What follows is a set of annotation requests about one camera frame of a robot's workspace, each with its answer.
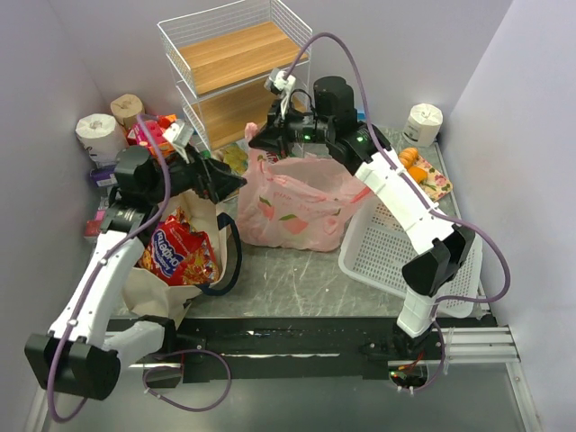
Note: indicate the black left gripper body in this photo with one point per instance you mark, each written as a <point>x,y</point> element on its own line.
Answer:
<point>206,172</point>

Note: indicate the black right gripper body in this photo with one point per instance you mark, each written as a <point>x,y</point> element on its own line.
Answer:
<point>279,130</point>

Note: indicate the pink plastic grocery bag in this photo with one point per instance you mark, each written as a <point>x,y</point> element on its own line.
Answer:
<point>297,202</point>

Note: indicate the red yellow snack bag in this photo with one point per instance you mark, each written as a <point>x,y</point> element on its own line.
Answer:
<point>179,254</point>

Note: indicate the beige canvas tote bag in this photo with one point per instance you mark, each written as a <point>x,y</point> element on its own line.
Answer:
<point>145,294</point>

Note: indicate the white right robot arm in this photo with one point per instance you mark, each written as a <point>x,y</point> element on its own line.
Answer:
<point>441,246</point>

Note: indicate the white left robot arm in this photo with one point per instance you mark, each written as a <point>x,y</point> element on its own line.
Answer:
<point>74,356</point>

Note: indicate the green white Chubo bag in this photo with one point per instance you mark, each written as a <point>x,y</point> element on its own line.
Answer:
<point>235,157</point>

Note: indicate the pink orange snack box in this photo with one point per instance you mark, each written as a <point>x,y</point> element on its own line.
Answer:
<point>156,129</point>

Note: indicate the purple box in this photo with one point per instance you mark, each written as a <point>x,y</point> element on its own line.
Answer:
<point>103,176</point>

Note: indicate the brown toilet paper roll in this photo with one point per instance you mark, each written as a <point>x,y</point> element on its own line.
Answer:
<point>125,109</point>

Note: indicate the white toilet paper roll left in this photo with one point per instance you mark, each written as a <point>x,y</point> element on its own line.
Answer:
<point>101,136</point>

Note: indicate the white toilet paper roll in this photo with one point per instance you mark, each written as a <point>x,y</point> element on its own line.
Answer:
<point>423,125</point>
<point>101,136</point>

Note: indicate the croissant bread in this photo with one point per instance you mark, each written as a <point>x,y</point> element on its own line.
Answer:
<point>408,157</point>

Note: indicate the red pink box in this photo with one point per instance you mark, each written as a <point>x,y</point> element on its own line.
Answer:
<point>92,229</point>

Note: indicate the white toilet paper roll right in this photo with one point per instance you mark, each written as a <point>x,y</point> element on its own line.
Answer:
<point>423,125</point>

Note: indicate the orange carrot piece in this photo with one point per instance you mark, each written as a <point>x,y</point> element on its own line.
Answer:
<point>418,174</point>

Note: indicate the white plastic basket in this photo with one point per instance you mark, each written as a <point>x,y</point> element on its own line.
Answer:
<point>375,248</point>

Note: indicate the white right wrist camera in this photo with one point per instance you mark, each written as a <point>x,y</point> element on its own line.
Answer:
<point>280,83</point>

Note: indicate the white wire shelf rack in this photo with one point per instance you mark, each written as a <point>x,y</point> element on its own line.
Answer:
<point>221,58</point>

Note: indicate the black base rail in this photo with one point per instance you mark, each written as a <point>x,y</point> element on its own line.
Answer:
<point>275,348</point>

